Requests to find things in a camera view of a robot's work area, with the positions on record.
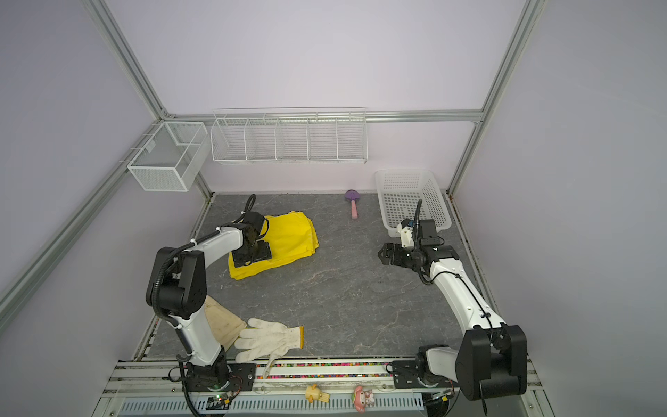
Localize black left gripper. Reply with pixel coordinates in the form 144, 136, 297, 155
233, 240, 272, 267

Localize yellow trousers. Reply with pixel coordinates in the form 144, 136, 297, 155
229, 211, 319, 281

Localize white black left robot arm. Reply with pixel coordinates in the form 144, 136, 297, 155
146, 195, 272, 391

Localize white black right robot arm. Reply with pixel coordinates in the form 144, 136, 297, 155
378, 203, 528, 401

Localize white plastic perforated basket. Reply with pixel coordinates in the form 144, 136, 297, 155
374, 169, 452, 238

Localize purple pink hair brush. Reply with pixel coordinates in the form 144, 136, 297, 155
345, 189, 361, 220

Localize beige leather work glove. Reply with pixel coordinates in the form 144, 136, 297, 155
204, 295, 248, 351

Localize white knitted work glove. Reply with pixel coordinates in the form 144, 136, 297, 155
234, 318, 304, 379

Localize pink white plush toy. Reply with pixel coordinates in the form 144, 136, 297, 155
352, 386, 375, 414

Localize yellow duck toy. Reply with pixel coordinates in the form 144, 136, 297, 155
304, 384, 330, 404

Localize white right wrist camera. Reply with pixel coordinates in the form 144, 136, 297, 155
397, 219, 415, 248

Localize long white wire rack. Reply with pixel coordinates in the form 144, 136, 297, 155
210, 107, 368, 163

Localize small white mesh wire box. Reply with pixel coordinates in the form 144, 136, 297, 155
129, 122, 211, 192

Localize aluminium frame back top bar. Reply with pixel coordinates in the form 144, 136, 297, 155
166, 107, 485, 123

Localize aluminium frame bar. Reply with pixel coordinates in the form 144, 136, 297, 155
166, 107, 485, 123
1, 120, 161, 333

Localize aluminium front mounting rail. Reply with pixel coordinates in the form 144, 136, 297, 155
90, 355, 556, 417

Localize aluminium frame left side bar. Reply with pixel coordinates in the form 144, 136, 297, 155
1, 120, 161, 333

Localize aluminium frame corner post left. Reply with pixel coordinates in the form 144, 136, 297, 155
80, 0, 170, 120

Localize aluminium frame corner post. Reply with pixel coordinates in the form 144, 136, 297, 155
80, 0, 170, 120
447, 0, 546, 196

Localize aluminium frame corner post right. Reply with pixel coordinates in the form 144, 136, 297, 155
447, 0, 546, 196

